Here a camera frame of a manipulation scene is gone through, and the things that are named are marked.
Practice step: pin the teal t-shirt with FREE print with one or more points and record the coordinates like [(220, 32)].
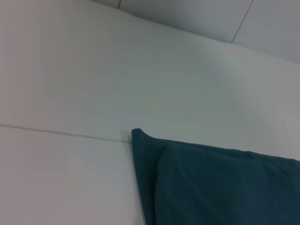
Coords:
[(222, 187)]

